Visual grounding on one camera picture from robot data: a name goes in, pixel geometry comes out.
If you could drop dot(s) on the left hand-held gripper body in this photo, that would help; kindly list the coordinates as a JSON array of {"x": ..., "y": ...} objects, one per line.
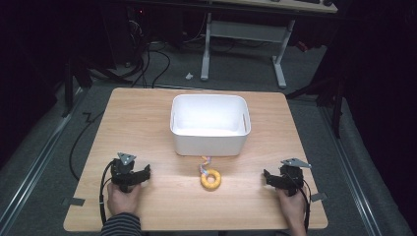
[{"x": 123, "y": 170}]

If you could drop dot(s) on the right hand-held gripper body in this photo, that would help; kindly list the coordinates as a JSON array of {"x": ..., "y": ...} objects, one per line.
[{"x": 292, "y": 177}]

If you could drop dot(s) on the person's right hand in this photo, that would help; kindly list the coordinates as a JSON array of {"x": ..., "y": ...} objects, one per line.
[{"x": 292, "y": 207}]

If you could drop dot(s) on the person's left hand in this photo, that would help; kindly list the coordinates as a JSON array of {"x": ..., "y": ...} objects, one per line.
[{"x": 123, "y": 201}]

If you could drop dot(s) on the grey tape piece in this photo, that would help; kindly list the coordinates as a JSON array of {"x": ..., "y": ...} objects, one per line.
[
  {"x": 319, "y": 196},
  {"x": 74, "y": 201}
]

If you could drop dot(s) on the white plastic bin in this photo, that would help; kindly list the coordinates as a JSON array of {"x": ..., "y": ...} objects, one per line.
[{"x": 209, "y": 144}]

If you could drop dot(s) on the dark metal stand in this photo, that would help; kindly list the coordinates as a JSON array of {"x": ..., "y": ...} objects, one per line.
[
  {"x": 70, "y": 88},
  {"x": 331, "y": 95}
]

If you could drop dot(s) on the white paper scrap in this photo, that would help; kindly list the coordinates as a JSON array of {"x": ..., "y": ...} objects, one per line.
[{"x": 189, "y": 76}]

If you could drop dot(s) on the white-legged desk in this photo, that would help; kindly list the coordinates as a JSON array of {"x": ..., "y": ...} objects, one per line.
[{"x": 246, "y": 31}]

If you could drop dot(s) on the metal floor rail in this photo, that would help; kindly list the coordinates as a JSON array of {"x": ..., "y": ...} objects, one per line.
[
  {"x": 29, "y": 164},
  {"x": 350, "y": 170}
]

